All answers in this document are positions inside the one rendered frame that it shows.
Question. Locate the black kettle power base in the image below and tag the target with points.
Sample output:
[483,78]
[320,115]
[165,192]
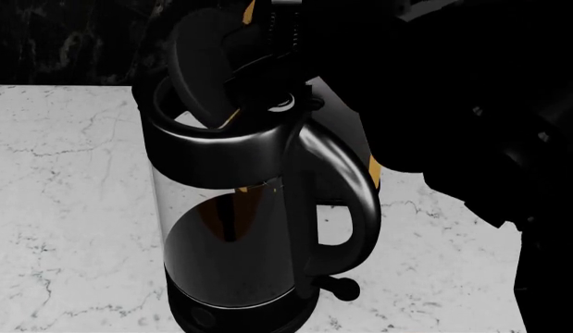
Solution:
[240,319]

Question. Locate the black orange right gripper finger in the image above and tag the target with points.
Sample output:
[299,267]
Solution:
[230,119]
[339,114]

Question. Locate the black glass electric kettle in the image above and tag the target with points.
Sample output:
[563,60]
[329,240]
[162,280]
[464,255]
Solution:
[230,152]

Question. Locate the black kettle lid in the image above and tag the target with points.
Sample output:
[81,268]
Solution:
[198,62]

